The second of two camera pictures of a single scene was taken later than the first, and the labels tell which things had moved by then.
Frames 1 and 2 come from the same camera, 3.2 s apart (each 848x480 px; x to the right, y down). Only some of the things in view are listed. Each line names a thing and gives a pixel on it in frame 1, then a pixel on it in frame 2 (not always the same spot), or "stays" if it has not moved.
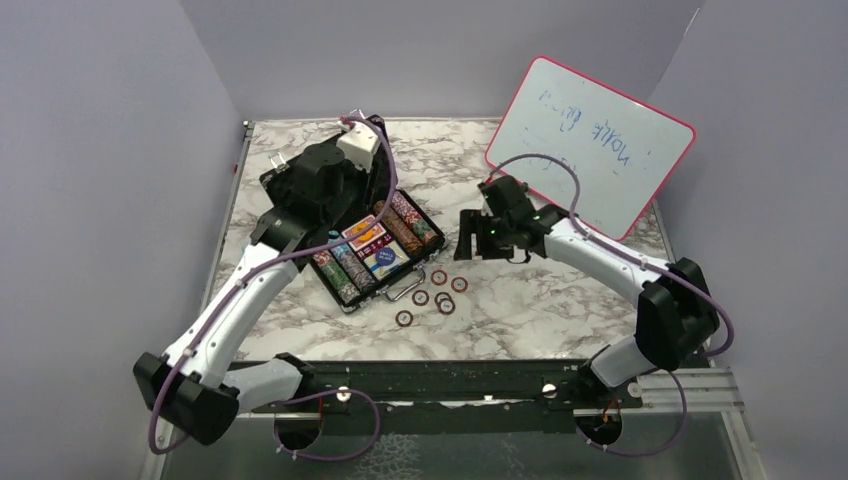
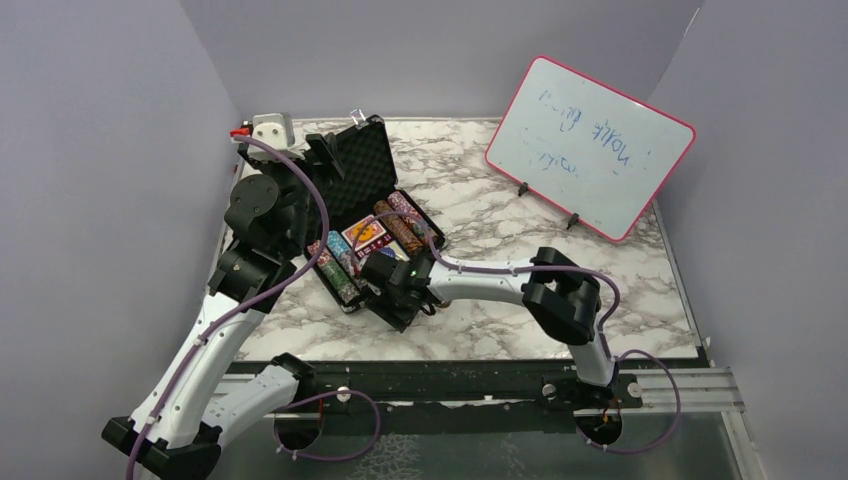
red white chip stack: x=322 y=257 stays
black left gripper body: x=356 y=194 to x=289 y=183
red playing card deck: x=356 y=242 stays
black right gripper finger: x=471 y=221 to x=397 y=311
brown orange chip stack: x=389 y=215 stays
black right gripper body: x=498 y=228 to x=392 y=291
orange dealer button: x=367 y=234 stays
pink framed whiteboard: x=622 y=150 stays
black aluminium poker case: x=384 y=237 stays
